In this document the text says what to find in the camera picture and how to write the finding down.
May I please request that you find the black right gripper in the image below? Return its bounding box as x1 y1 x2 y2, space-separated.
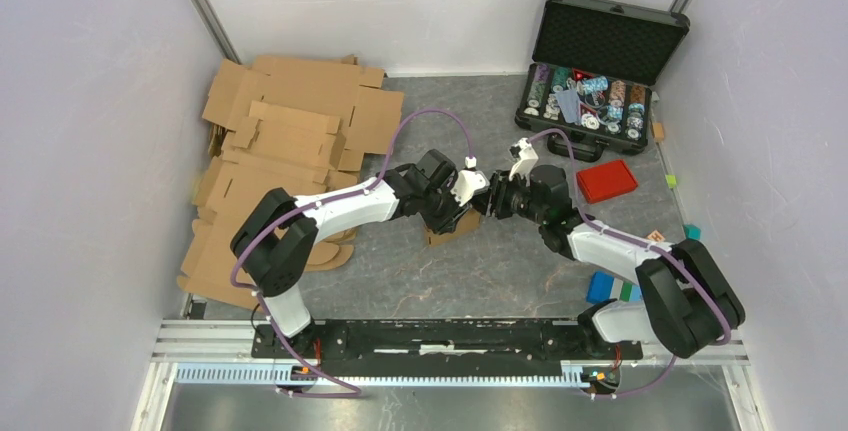
468 170 547 227

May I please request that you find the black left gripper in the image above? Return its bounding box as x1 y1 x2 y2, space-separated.
419 181 472 238

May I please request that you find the brown cardboard box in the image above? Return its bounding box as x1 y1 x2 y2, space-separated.
425 209 483 247

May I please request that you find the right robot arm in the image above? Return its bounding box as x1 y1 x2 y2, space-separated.
472 165 746 359

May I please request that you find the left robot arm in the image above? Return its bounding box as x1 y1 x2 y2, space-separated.
230 150 489 359

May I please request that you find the red flat box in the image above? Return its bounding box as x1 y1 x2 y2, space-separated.
576 160 639 204

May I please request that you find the blue block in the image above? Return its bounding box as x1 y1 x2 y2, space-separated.
586 271 642 304

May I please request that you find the black poker chip case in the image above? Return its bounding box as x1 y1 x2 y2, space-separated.
514 0 690 162

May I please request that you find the wooden letter cube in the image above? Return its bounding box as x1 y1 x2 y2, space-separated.
647 230 665 242

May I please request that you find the stack of flat cardboard boxes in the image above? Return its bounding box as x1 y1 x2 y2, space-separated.
177 55 404 308

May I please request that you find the small orange wooden block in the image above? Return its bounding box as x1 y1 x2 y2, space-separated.
651 122 665 143

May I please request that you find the teal cube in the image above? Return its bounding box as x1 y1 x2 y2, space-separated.
683 224 702 240

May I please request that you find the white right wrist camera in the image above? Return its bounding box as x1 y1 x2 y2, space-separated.
508 138 539 181

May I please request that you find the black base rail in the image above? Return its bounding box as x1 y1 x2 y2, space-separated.
289 318 643 378

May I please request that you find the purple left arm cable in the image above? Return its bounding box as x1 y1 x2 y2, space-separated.
229 108 478 399

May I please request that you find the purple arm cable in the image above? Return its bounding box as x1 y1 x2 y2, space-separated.
526 128 733 399
229 108 478 399

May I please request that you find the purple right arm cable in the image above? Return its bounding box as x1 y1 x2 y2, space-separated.
526 128 733 399

